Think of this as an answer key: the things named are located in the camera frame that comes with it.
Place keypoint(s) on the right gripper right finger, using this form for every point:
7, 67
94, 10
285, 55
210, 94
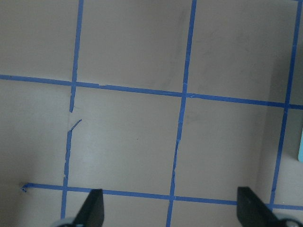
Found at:
252, 212

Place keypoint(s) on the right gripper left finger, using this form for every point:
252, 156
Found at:
92, 212

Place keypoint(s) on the turquoise plastic bin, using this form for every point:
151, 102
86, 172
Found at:
300, 150

